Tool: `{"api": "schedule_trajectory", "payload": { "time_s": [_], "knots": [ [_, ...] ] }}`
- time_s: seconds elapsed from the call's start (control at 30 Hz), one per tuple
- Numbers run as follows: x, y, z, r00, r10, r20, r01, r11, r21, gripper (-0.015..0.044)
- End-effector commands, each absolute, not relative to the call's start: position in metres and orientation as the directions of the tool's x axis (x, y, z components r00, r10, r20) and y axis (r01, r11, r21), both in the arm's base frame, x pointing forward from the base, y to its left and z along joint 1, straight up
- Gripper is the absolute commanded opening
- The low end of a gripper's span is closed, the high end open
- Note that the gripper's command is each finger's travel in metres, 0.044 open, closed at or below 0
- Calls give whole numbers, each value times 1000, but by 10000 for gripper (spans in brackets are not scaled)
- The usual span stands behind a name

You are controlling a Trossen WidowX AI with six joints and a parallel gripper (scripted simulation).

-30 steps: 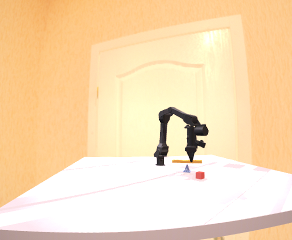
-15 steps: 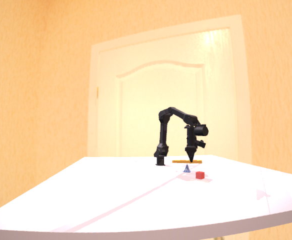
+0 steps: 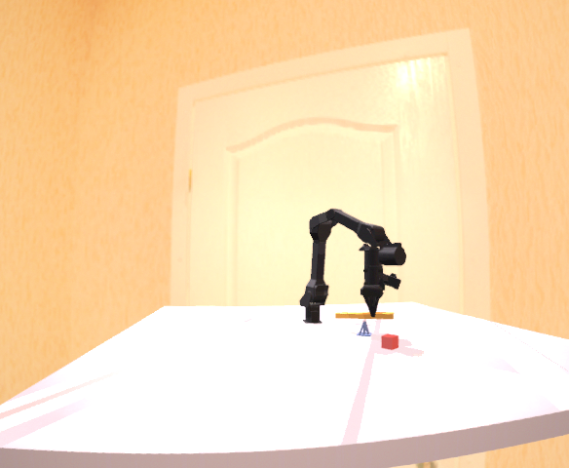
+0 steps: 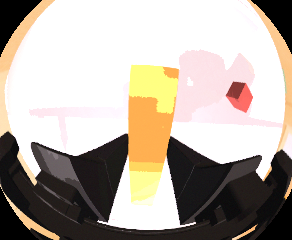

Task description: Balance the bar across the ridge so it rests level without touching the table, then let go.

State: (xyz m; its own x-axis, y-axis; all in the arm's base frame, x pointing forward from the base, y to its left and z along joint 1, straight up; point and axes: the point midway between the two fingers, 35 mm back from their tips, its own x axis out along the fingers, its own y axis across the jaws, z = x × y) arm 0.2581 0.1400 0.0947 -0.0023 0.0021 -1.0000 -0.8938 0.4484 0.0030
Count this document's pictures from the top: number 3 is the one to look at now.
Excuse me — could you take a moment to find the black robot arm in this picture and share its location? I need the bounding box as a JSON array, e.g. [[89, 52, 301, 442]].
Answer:
[[299, 208, 406, 324]]

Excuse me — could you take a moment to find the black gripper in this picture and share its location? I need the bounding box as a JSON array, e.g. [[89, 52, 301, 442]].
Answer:
[[360, 265, 386, 317]]

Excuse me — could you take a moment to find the yellow bar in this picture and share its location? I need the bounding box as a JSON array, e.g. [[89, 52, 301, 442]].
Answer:
[[335, 312, 395, 320]]

